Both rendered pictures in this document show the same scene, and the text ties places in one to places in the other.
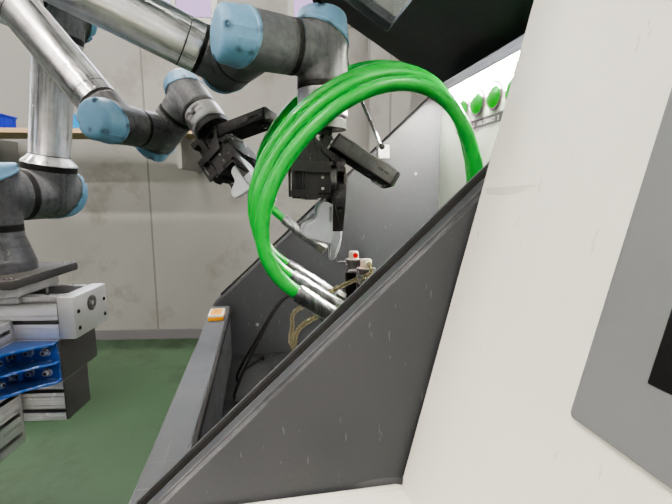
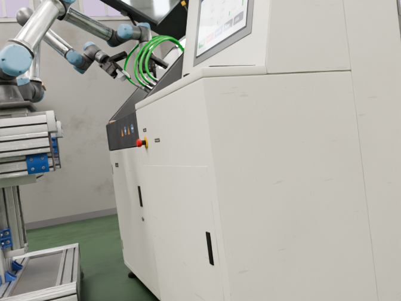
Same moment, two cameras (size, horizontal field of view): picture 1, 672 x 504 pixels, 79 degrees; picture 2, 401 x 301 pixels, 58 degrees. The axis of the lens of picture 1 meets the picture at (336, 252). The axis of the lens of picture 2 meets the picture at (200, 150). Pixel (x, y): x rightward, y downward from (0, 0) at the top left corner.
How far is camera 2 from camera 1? 1.50 m
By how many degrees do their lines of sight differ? 17
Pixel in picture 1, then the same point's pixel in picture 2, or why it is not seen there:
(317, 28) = (144, 28)
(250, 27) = (130, 29)
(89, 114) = (71, 55)
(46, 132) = (34, 67)
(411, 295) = (176, 69)
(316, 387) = (163, 83)
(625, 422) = (195, 63)
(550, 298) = (191, 59)
